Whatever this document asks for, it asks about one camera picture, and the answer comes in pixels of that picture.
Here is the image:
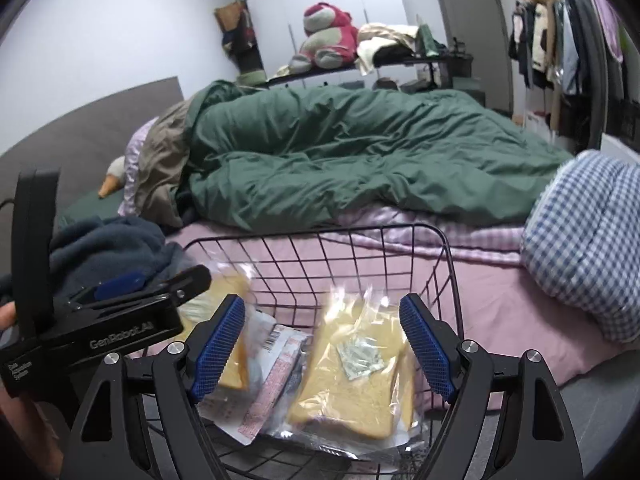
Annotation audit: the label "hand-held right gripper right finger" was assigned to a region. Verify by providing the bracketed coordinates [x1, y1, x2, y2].
[399, 292, 586, 480]

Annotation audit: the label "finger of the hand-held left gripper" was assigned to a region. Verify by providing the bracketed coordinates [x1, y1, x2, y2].
[66, 271, 149, 307]
[70, 265, 213, 314]

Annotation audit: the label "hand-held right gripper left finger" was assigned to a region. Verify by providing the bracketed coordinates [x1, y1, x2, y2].
[60, 294, 247, 480]

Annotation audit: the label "bread slice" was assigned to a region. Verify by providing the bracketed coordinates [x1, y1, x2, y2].
[177, 270, 252, 395]
[287, 287, 420, 445]

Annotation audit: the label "white barcode snack packet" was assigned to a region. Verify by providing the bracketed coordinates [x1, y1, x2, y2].
[200, 310, 307, 446]

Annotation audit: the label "black wire basket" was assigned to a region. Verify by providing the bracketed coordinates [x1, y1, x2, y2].
[125, 222, 466, 480]

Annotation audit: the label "person's left forearm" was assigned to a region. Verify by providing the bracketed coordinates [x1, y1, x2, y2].
[0, 391, 66, 480]

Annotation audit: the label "person's left hand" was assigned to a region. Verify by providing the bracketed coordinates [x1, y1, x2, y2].
[0, 302, 19, 335]

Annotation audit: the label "dark blue fleece blanket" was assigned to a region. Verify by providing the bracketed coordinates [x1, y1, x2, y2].
[0, 216, 201, 311]

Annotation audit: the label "dark green sheet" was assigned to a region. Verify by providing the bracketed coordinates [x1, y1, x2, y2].
[56, 194, 123, 232]

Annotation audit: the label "pink bedsheet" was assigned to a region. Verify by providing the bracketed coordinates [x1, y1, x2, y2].
[165, 205, 640, 411]

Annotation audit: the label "white goose plush toy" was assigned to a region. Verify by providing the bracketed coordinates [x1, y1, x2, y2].
[97, 156, 126, 198]

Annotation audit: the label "olive brown blanket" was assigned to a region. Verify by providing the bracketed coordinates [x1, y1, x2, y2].
[135, 102, 195, 228]

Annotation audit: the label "pink plaid pillow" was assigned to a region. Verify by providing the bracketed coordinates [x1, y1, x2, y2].
[117, 119, 158, 216]

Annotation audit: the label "grey headboard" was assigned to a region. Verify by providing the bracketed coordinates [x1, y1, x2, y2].
[0, 76, 183, 241]

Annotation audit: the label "blue checked pillow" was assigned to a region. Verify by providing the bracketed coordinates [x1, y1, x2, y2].
[520, 150, 640, 346]

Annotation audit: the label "green duvet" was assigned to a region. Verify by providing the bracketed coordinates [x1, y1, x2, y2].
[182, 80, 576, 233]

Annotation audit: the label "hanging bags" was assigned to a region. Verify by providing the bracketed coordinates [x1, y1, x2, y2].
[215, 0, 264, 80]

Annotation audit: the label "white wardrobe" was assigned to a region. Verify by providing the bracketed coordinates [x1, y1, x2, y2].
[247, 0, 416, 81]

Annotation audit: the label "black overbed table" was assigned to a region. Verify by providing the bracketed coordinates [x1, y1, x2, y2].
[265, 52, 473, 92]

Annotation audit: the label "pink bear plush toy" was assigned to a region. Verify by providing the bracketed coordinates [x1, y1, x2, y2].
[289, 2, 360, 73]

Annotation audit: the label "black plastic crate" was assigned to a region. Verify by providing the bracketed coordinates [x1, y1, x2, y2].
[606, 95, 640, 137]

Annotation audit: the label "green paper bag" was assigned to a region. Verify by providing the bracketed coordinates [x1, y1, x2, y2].
[417, 25, 442, 57]

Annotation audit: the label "cream clothing pile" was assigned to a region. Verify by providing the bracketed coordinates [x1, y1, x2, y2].
[356, 22, 421, 76]

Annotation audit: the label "grey door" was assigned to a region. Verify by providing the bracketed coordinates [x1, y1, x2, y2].
[430, 0, 516, 113]

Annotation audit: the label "row of hanging clothes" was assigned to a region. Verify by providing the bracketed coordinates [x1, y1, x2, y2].
[507, 0, 631, 141]

